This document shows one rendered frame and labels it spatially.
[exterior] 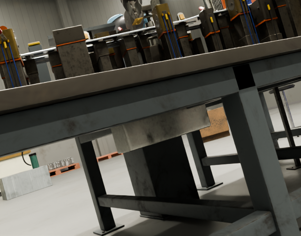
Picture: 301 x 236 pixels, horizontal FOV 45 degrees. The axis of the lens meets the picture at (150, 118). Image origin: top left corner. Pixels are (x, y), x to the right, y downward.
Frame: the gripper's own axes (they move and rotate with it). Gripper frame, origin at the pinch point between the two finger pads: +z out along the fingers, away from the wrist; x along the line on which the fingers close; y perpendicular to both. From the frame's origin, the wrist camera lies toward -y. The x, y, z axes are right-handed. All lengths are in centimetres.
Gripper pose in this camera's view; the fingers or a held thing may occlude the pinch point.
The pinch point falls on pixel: (136, 18)
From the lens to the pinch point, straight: 179.3
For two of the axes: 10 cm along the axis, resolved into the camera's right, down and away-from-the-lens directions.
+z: 2.7, 9.6, 0.0
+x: 9.3, -2.6, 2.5
